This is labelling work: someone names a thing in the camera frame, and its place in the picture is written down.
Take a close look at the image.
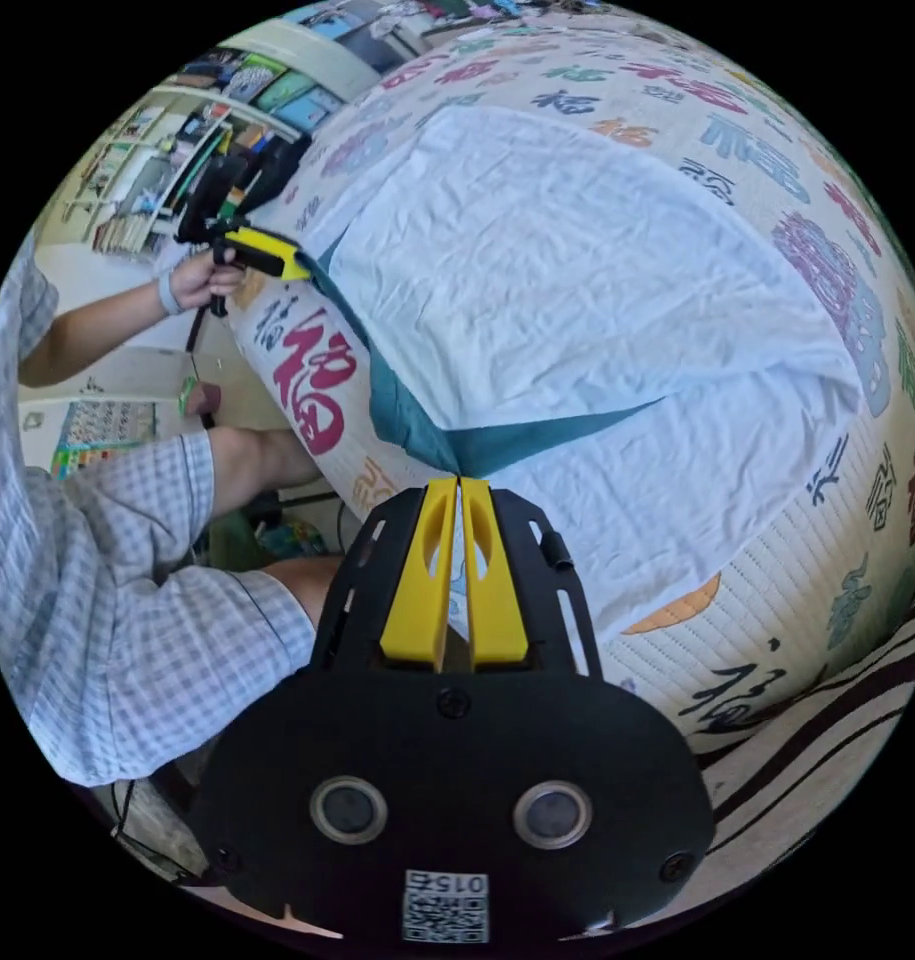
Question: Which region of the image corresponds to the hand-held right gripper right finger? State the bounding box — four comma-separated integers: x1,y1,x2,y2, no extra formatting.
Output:
460,476,533,670

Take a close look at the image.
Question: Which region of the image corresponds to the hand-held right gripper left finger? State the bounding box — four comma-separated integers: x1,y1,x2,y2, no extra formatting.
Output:
379,476,458,670

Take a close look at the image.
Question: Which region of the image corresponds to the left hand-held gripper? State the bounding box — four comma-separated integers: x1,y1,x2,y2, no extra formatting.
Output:
174,213,314,318

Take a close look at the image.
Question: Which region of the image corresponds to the white green-sleeved short sleeve shirt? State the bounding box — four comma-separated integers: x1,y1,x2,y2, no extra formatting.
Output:
295,104,869,646

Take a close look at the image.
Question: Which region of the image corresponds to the person's left forearm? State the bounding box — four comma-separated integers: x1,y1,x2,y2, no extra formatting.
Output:
18,273,185,388

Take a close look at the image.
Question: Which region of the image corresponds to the person's right forearm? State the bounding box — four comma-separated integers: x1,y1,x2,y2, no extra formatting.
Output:
260,554,347,633

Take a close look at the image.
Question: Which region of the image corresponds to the person's left hand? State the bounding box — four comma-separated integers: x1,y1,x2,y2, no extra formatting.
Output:
168,250,246,313

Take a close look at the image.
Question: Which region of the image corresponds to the white shelf with books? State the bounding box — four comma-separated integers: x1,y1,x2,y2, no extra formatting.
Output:
63,44,308,262

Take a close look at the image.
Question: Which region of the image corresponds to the bed with printed woven mat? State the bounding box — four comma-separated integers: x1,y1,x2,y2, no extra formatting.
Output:
228,14,915,931

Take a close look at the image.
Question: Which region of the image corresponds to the person's body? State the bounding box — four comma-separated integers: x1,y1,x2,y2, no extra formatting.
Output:
0,232,325,789

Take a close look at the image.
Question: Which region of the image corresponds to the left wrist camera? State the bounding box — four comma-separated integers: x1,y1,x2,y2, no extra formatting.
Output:
196,153,242,225

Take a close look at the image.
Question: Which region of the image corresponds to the black cable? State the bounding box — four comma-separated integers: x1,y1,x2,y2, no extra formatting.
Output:
185,307,218,430

